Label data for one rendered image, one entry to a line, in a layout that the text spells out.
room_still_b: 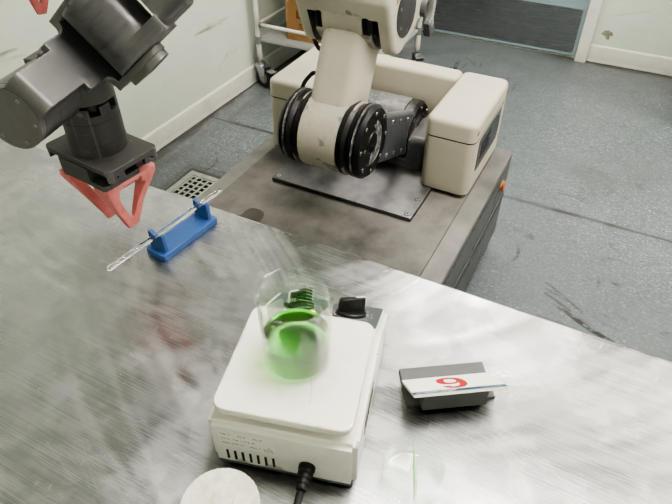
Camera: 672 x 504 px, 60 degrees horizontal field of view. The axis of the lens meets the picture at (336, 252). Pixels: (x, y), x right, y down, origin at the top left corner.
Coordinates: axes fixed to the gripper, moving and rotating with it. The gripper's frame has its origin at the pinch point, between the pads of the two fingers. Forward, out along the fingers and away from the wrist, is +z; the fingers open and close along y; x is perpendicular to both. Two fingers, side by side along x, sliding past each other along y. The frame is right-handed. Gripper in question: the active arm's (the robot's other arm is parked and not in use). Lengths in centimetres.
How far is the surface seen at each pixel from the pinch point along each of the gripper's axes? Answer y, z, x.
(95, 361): 6.8, 9.0, -12.3
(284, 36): -120, 61, 181
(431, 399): 39.4, 7.0, 1.8
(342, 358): 32.4, 0.4, -3.2
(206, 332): 13.9, 9.1, -2.7
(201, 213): -0.2, 7.3, 11.7
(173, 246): 0.9, 8.1, 5.2
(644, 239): 53, 85, 151
